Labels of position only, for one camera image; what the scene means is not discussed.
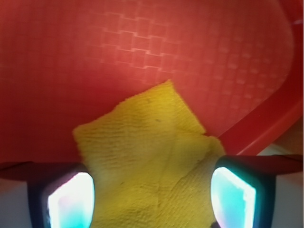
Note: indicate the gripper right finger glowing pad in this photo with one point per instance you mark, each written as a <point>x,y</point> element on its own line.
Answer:
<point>258,191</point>

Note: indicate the yellow cloth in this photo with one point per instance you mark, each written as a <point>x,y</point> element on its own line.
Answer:
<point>151,161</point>

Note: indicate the red plastic tray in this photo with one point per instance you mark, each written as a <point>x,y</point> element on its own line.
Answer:
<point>238,64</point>

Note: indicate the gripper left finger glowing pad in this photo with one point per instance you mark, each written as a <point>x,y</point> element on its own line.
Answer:
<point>46,195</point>

